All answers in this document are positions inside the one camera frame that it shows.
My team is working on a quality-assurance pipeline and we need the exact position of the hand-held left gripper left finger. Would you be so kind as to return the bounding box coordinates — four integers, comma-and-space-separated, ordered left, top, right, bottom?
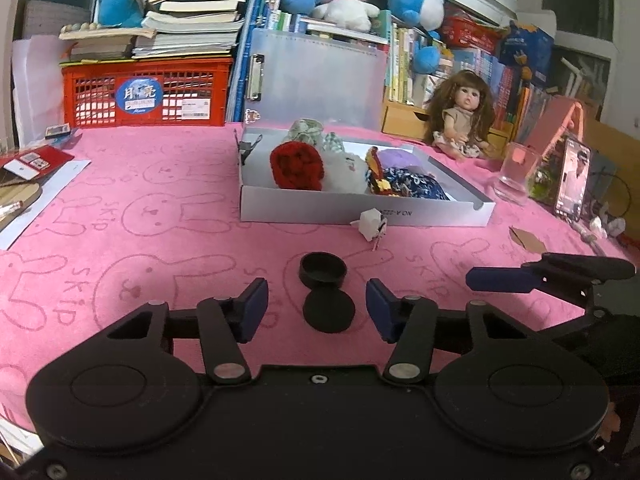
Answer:
107, 277, 270, 385

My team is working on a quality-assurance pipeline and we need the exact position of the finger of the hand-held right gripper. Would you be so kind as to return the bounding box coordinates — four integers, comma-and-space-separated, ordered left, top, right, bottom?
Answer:
466, 252, 637, 306

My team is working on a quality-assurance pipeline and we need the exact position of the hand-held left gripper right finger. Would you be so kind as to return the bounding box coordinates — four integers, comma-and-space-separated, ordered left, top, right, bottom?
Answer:
365, 278, 538, 383

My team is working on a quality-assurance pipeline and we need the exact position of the black round lid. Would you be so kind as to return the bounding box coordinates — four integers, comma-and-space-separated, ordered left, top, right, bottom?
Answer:
302, 287, 357, 333

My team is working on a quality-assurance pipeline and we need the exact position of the black round case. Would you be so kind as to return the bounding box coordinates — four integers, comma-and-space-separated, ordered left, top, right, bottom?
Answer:
299, 252, 347, 291

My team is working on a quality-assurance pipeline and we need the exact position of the white cardboard box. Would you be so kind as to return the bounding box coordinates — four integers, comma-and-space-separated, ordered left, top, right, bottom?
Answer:
235, 125, 496, 228

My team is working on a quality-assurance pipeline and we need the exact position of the red knitted pouch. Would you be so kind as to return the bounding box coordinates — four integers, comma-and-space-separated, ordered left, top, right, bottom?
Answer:
270, 141, 325, 192

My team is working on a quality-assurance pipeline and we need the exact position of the purple plush pouch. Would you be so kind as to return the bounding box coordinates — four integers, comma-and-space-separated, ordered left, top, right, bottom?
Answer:
375, 147, 433, 171

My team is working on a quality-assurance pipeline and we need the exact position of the green gingham scrunchie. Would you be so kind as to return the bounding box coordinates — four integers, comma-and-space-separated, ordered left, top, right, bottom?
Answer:
286, 118, 346, 153

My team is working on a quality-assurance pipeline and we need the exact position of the clear glass mug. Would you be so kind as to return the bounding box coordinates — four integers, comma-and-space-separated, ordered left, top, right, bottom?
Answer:
494, 141, 543, 206

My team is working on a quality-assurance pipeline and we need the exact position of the pink rabbit-print blanket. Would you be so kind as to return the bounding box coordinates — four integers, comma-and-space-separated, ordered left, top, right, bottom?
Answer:
0, 122, 640, 426

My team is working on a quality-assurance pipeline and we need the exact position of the small white trinket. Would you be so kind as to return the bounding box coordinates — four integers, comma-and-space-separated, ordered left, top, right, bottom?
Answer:
575, 215, 626, 246

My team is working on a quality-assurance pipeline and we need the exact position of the smartphone with lit screen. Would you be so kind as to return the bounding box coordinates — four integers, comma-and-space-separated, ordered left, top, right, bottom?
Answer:
554, 135, 592, 223

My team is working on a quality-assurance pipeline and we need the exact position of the white plush pouch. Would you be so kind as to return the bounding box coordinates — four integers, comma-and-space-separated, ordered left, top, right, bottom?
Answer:
320, 150, 371, 195

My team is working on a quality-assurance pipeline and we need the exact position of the black binder clip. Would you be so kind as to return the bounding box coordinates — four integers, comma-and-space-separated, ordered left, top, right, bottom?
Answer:
234, 129, 265, 167

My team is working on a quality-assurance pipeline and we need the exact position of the pink house-shaped box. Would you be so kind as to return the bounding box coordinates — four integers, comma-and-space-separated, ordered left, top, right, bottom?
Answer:
517, 96, 586, 156

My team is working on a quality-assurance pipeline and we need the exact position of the brown-haired doll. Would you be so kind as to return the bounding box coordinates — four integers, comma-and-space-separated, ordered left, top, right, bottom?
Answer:
424, 71, 497, 160

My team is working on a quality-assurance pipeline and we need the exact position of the wooden drawer organizer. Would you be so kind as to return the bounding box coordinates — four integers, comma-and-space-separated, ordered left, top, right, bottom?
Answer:
381, 100, 516, 148

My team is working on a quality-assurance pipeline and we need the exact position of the clear plastic clipboard folder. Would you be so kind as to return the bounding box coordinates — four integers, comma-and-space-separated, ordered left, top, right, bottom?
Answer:
242, 27, 390, 133

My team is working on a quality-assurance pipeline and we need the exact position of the blue cardboard box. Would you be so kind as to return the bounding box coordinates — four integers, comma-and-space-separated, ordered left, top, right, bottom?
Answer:
497, 20, 555, 86

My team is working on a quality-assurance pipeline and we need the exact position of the white paper sheet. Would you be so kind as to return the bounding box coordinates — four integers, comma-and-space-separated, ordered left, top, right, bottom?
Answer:
0, 159, 92, 251

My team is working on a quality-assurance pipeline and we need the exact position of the row of upright books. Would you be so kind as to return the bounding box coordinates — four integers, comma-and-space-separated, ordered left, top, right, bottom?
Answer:
227, 0, 551, 136

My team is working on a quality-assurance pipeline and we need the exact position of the wooden board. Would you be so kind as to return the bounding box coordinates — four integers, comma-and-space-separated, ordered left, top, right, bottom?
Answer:
0, 180, 41, 221

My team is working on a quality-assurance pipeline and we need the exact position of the red booklet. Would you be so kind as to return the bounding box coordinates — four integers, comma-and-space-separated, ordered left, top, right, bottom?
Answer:
0, 145, 76, 181

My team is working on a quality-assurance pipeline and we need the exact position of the red plastic crate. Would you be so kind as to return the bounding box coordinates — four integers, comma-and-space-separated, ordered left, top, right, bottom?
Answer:
61, 57, 235, 128

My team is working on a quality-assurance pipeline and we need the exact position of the stack of books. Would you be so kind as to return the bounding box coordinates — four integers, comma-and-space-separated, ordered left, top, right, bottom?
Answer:
59, 0, 266, 61

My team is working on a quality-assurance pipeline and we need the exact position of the blue plush rabbit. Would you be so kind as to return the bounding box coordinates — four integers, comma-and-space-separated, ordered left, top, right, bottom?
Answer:
387, 0, 446, 75

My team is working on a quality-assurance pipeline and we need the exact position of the blue floral drawstring pouch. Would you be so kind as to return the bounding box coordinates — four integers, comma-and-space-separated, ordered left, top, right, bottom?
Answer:
382, 166, 448, 202

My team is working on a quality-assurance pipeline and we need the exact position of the black cable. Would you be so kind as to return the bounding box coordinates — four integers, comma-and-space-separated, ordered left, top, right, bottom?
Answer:
590, 167, 633, 216

